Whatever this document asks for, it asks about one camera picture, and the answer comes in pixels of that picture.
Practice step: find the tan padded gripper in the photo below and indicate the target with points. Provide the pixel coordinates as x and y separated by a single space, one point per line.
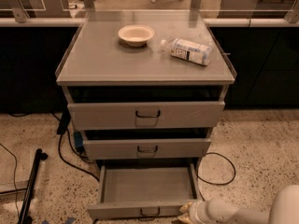
197 211

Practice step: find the grey bottom drawer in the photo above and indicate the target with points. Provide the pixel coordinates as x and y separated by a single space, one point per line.
144 192

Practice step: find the grey drawer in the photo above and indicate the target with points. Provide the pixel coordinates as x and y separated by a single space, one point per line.
113 116
146 148
144 192

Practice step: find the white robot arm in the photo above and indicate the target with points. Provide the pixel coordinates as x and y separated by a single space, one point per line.
284 210

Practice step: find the grey middle drawer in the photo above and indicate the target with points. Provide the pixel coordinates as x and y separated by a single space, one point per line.
146 148

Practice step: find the grey drawer cabinet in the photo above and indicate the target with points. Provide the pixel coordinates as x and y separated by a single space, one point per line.
102 68

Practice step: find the grey top drawer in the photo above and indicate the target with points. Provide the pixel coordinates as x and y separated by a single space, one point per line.
113 116

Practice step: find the black power adapter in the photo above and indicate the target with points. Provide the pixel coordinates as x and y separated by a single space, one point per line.
64 122

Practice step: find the black stand leg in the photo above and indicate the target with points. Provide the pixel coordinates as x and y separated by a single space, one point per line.
24 217

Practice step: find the clear plastic water bottle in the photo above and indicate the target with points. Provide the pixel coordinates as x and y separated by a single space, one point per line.
187 50

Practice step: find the white paper bowl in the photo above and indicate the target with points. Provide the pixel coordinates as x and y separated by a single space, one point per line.
136 35

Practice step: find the white horizontal rail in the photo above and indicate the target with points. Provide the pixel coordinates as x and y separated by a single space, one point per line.
66 22

